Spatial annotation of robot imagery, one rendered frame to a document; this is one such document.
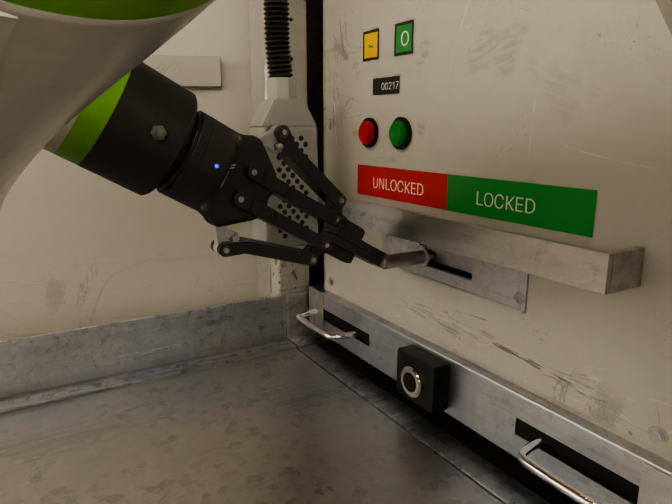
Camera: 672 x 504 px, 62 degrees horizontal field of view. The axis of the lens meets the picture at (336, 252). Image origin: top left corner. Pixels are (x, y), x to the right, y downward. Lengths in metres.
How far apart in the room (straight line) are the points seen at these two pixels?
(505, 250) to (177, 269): 0.55
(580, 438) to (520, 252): 0.15
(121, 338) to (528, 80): 0.54
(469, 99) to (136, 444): 0.45
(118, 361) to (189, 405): 0.13
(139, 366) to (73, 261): 0.21
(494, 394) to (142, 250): 0.55
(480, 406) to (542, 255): 0.18
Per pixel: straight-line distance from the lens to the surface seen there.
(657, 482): 0.46
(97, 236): 0.88
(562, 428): 0.50
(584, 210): 0.45
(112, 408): 0.68
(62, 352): 0.73
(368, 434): 0.59
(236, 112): 0.84
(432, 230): 0.51
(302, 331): 0.82
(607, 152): 0.44
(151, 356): 0.75
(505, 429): 0.54
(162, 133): 0.42
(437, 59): 0.57
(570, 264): 0.42
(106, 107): 0.42
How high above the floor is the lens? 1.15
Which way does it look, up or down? 13 degrees down
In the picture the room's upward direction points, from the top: straight up
